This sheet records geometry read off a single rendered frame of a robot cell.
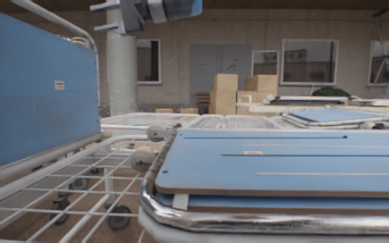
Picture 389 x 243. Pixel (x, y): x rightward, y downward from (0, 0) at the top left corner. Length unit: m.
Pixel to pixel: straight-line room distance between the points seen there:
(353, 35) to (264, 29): 2.72
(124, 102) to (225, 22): 3.95
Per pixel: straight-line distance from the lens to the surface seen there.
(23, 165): 0.64
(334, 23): 7.78
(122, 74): 4.44
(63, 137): 0.75
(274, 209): 0.33
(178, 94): 6.34
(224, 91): 3.86
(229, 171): 0.36
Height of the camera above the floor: 0.68
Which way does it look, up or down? 7 degrees down
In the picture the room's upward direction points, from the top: straight up
